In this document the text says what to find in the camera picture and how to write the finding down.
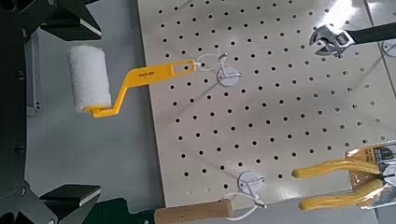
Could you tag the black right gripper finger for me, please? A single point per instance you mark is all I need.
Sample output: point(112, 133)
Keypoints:
point(71, 21)
point(68, 202)

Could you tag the grey display stand panel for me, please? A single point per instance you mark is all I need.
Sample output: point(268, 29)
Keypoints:
point(93, 149)

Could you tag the beige perforated pegboard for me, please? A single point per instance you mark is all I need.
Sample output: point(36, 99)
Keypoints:
point(264, 118)

